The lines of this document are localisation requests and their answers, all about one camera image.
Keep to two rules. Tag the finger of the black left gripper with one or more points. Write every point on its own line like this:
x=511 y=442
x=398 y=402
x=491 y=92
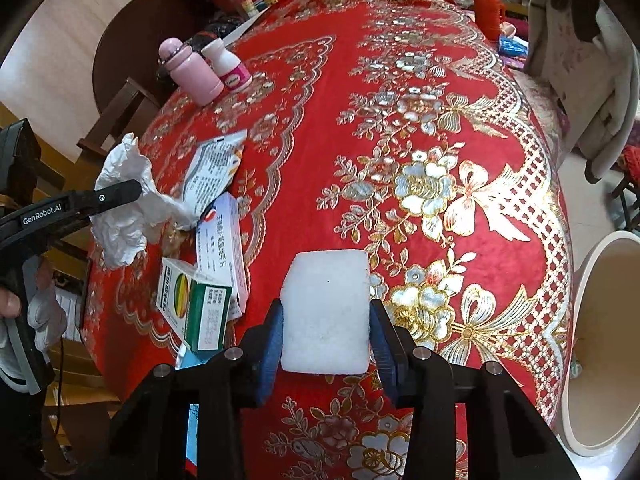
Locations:
x=117 y=195

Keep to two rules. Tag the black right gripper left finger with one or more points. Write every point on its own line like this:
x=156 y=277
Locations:
x=186 y=424

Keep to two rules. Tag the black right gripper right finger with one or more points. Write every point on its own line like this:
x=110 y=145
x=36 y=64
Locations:
x=506 y=437

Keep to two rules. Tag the white tissue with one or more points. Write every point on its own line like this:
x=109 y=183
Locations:
x=124 y=231

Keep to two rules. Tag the white foam block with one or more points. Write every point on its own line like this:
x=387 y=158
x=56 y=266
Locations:
x=325 y=298

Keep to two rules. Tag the white round trash bin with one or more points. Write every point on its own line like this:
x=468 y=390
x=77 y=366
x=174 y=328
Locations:
x=601 y=405

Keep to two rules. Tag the left hand in glove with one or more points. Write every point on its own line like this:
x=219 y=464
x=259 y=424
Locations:
x=35 y=319

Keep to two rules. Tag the brown wooden chair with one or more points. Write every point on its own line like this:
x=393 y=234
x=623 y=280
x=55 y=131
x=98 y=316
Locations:
x=130 y=111

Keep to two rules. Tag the white medicine leaflet packet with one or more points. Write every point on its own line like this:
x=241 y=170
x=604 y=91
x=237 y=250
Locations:
x=212 y=170

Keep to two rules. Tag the green white medicine box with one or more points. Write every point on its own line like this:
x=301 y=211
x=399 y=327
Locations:
x=194 y=306

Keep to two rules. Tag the pink thermos bottle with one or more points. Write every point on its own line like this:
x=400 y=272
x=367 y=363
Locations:
x=190 y=71

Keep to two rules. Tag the white pink pill bottle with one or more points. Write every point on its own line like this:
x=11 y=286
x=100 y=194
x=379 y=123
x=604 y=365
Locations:
x=227 y=66

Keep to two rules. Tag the red floral tablecloth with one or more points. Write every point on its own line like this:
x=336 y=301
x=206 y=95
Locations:
x=392 y=127

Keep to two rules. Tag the red cushion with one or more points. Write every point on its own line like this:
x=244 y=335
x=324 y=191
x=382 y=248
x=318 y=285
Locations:
x=630 y=158

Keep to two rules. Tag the blue plastic bag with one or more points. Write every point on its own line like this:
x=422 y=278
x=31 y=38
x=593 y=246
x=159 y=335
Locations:
x=512 y=47

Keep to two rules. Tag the white fur coat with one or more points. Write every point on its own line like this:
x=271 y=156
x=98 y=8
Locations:
x=580 y=48

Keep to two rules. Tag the red thermos flask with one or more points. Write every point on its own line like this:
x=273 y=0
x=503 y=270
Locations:
x=489 y=15

